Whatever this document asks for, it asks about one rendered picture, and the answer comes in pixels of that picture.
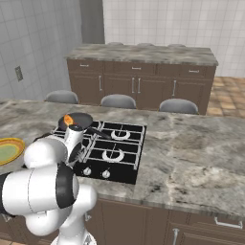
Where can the black frying pan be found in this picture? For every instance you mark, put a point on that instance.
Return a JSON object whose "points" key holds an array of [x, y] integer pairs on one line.
{"points": [[81, 120]]}

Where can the silver hob knob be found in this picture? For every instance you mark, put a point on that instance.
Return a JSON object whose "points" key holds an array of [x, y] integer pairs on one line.
{"points": [[106, 174], [86, 171]]}

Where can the orange croissant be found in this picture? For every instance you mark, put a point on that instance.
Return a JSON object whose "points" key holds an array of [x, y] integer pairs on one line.
{"points": [[68, 120]]}

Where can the brown cupboard door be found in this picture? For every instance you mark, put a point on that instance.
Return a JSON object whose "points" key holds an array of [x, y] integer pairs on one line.
{"points": [[127, 223], [207, 238]]}

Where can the brown cupboard run marble top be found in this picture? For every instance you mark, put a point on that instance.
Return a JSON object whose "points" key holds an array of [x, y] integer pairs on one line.
{"points": [[140, 79]]}

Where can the brown drawer front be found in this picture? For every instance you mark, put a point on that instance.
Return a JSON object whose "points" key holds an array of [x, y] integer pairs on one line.
{"points": [[204, 221]]}

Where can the yellow green plate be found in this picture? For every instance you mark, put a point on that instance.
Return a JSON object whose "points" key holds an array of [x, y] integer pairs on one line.
{"points": [[9, 150]]}

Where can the grey wall socket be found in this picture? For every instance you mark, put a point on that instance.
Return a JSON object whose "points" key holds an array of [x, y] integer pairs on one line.
{"points": [[19, 73]]}

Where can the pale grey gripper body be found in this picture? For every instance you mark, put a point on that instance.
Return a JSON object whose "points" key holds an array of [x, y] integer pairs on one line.
{"points": [[76, 153]]}

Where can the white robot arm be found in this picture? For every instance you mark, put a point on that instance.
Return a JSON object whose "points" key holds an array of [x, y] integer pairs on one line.
{"points": [[38, 191]]}

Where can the grey round stool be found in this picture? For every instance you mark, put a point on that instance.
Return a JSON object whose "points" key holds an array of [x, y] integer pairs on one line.
{"points": [[118, 101], [61, 96], [178, 106]]}

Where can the black gas hob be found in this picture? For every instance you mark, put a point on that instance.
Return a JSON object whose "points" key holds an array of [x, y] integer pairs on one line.
{"points": [[122, 150]]}

